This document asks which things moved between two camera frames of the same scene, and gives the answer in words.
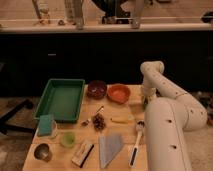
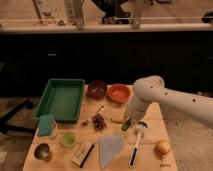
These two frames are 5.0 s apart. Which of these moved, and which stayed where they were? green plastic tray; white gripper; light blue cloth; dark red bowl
Moved: white gripper
Stayed: light blue cloth; dark red bowl; green plastic tray
